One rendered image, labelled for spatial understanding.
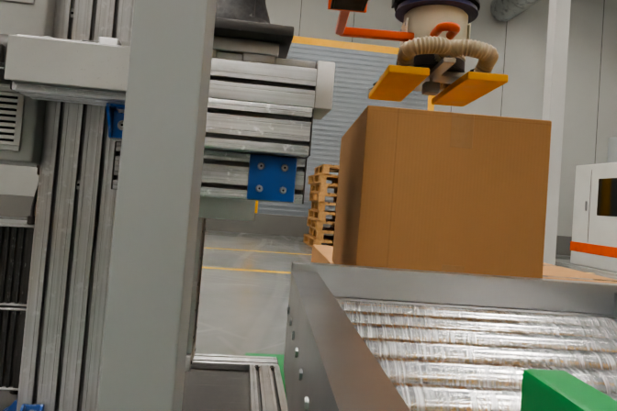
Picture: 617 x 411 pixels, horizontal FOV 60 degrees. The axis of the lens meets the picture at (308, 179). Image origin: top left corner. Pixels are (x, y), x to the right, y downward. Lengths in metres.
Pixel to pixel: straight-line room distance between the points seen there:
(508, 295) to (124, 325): 0.84
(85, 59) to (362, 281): 0.63
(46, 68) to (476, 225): 0.86
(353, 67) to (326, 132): 1.44
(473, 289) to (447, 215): 0.17
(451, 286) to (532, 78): 11.59
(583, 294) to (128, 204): 0.97
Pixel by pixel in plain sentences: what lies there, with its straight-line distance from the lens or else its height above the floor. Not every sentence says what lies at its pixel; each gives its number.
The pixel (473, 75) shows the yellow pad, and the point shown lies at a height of 1.06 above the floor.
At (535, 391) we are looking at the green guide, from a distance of 0.36.
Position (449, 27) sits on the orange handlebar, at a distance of 1.39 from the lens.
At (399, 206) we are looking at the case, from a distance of 1.15.
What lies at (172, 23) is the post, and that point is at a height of 0.87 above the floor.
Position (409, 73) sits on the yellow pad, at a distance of 1.32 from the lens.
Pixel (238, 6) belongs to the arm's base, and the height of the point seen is 1.07.
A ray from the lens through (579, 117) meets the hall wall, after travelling 13.04.
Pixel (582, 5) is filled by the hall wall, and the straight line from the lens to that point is 13.63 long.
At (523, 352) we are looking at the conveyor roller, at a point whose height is 0.55.
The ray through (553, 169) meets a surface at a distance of 4.69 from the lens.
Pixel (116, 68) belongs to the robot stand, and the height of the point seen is 0.91.
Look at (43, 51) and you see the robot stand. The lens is 0.94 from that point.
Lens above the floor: 0.73
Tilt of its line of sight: 2 degrees up
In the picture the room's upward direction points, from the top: 4 degrees clockwise
